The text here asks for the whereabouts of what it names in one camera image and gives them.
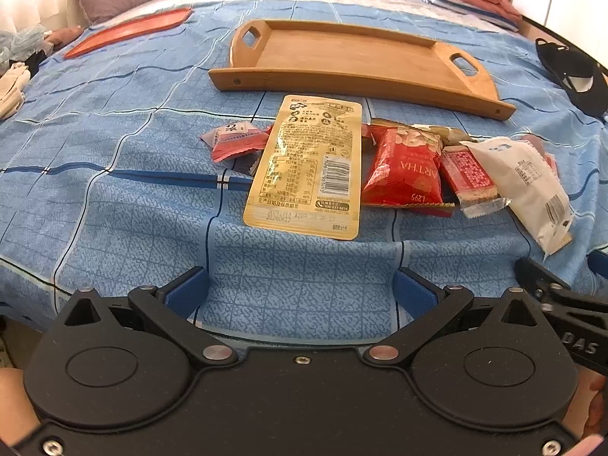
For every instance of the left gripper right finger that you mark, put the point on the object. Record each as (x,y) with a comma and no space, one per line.
(433,311)

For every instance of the blue checkered blanket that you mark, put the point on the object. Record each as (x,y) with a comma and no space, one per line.
(105,182)

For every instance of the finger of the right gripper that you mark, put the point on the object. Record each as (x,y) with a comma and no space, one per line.
(557,299)

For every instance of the pink candy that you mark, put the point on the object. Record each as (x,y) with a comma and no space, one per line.
(234,140)

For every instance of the orange plastic tray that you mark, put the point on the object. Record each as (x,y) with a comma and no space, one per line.
(152,23)

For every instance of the beige cloth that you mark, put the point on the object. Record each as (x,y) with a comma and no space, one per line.
(11,89)

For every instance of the black cap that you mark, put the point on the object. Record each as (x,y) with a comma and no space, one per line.
(577,74)

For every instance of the red snack bar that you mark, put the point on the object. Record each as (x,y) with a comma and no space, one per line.
(476,192)

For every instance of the light blue cloth pile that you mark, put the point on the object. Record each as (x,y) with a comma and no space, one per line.
(18,46)

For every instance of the white snack packet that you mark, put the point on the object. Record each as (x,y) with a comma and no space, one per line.
(536,194)

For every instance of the red nut snack bag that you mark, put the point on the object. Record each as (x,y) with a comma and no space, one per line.
(404,173)

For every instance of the person left hand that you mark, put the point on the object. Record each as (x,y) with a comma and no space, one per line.
(17,416)

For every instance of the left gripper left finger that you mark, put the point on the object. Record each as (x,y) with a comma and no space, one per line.
(164,311)

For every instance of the yellow snack packet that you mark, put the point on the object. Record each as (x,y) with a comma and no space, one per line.
(309,178)

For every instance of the wooden serving tray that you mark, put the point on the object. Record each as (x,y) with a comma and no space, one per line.
(358,61)

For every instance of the person right hand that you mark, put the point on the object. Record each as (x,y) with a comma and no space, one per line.
(587,412)

